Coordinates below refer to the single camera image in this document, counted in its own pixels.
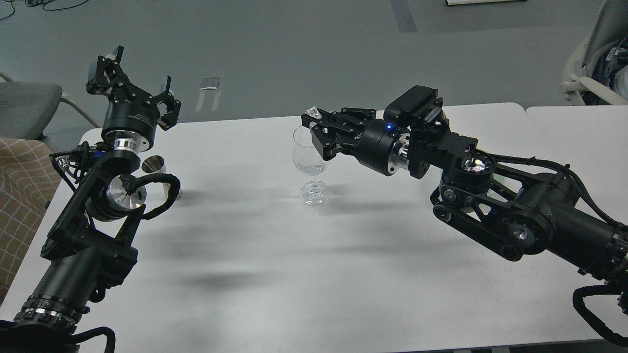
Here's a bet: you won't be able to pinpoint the steel cocktail jigger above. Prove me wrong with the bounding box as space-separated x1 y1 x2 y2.
141 155 183 201

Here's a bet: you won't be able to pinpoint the white office chair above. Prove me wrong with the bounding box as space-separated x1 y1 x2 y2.
561 0 628 106

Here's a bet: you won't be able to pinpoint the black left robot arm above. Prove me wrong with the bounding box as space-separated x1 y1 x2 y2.
1 46 181 353

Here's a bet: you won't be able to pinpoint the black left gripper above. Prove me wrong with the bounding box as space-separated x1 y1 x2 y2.
86 46 182 151

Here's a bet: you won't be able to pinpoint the clear wine glass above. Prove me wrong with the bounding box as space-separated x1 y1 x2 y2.
291 126 331 206

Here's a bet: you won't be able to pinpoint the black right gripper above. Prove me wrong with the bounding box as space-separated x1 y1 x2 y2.
301 107 410 175

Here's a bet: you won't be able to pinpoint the beige checkered cushion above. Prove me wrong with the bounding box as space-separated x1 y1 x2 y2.
0 138 60 301

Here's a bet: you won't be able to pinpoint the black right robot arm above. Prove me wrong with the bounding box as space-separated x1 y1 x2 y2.
301 85 628 347

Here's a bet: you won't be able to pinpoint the clear ice cube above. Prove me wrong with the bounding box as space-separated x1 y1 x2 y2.
305 106 322 119

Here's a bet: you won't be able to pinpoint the grey chair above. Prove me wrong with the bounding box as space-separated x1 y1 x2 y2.
0 71 101 140

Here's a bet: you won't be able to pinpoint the black floor cables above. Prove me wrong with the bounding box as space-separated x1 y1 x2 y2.
0 0 91 21

